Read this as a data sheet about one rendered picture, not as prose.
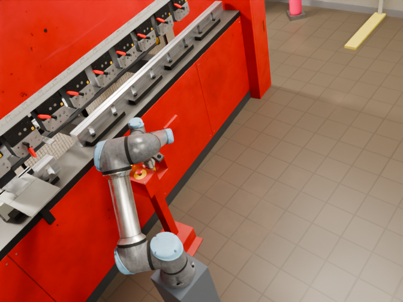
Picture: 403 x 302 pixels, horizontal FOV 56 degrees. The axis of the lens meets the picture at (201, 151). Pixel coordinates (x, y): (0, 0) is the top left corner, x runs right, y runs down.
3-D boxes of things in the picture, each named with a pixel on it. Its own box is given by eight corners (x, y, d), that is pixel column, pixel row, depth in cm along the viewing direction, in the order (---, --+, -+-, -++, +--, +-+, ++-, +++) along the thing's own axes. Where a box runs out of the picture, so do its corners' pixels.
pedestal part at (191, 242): (189, 263, 251) (185, 254, 243) (158, 251, 262) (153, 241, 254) (202, 239, 262) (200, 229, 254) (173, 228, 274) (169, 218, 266)
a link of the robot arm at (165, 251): (188, 271, 150) (180, 253, 140) (155, 276, 151) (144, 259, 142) (186, 244, 158) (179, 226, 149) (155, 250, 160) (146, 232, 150)
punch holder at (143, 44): (143, 53, 240) (135, 28, 228) (134, 51, 244) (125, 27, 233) (157, 41, 248) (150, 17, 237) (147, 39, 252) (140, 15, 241)
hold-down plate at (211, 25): (201, 41, 283) (200, 36, 281) (195, 39, 286) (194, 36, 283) (220, 21, 299) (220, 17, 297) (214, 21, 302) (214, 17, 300)
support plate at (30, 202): (32, 218, 171) (31, 216, 170) (-1, 200, 184) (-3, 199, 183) (61, 189, 181) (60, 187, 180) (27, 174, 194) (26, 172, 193)
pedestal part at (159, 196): (174, 239, 252) (151, 187, 216) (167, 236, 255) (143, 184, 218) (179, 232, 256) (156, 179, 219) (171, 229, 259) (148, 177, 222)
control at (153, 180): (151, 198, 209) (141, 177, 197) (129, 191, 217) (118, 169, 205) (170, 172, 221) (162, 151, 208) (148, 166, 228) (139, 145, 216)
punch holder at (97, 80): (102, 88, 218) (90, 64, 207) (92, 87, 222) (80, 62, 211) (118, 74, 226) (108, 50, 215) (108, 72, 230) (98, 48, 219)
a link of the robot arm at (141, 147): (153, 130, 142) (171, 123, 190) (125, 136, 143) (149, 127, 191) (160, 160, 143) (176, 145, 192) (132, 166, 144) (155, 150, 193)
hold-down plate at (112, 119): (93, 146, 218) (91, 142, 216) (87, 144, 220) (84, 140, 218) (126, 114, 234) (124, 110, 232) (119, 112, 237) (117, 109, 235)
